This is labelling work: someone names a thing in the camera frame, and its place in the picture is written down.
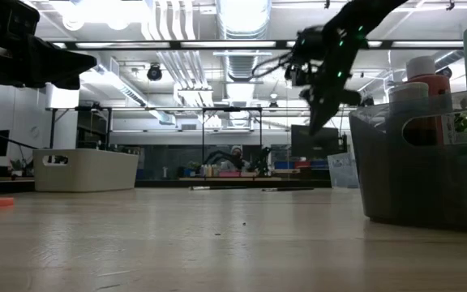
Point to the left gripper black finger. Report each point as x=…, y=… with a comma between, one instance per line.
x=67, y=83
x=63, y=61

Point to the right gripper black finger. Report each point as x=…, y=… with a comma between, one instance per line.
x=326, y=115
x=315, y=117

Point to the dark paintbrush silver ferrule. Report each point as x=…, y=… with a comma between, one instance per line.
x=286, y=188

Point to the red paint bottle white cap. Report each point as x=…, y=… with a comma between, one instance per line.
x=432, y=85

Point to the dark paintbrush white bristles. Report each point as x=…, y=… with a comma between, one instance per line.
x=217, y=187

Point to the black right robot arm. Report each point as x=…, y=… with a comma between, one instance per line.
x=363, y=16

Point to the background black robot arm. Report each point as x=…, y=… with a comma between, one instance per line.
x=262, y=162
x=219, y=156

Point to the blue storage bin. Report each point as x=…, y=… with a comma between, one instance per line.
x=285, y=164
x=320, y=164

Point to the red storage bin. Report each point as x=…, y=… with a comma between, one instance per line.
x=302, y=164

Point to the clear plastic bin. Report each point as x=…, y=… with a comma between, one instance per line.
x=343, y=172

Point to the black overhead light beam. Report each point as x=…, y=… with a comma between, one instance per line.
x=281, y=44

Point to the person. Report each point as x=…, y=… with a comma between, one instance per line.
x=236, y=156

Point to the orange box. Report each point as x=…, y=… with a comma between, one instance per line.
x=248, y=174

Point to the white plastic bin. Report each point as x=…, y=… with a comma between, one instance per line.
x=87, y=172

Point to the small background plant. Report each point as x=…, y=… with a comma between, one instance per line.
x=16, y=166

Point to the pink box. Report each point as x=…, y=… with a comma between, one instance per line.
x=229, y=174

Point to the background wooden table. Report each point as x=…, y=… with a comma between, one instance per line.
x=12, y=178
x=229, y=179

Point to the yellow background bottle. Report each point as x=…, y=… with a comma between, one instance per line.
x=209, y=170

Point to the grey translucent plastic bin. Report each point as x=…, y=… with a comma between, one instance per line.
x=420, y=190

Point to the small green potted plant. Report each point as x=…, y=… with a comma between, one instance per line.
x=462, y=121

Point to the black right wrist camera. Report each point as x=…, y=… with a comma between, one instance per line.
x=298, y=73

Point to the black ceiling camera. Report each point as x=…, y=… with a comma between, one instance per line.
x=154, y=73

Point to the silver ventilation duct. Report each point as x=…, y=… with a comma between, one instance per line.
x=241, y=24

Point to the black background frame stand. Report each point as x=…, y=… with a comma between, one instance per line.
x=203, y=130

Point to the black metal table frame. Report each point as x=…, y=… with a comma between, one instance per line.
x=217, y=183

